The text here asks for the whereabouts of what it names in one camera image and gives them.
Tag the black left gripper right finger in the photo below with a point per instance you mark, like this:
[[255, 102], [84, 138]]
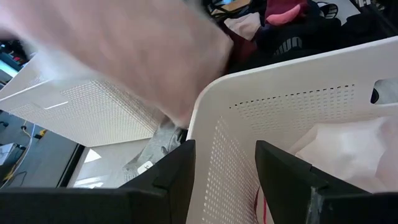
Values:
[[286, 186]]

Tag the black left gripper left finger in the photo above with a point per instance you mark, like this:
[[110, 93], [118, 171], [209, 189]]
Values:
[[174, 186]]

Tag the light grey garment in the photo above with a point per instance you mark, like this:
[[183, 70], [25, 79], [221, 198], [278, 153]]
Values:
[[158, 146]]

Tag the pink garment red trim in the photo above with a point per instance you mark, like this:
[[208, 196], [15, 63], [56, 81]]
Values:
[[342, 149]]

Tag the dark maroon garment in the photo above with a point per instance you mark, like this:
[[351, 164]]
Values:
[[241, 53]]

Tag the large black garment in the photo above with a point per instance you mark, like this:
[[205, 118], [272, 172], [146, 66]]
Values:
[[311, 37]]

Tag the light pink garment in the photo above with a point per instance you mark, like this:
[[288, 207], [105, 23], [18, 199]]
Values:
[[245, 27]]

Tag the maroon garment pink edge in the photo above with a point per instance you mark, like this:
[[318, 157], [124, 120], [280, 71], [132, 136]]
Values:
[[283, 18]]

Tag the white perforated plastic bin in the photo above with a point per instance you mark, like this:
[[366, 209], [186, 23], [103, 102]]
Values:
[[93, 121], [280, 102]]

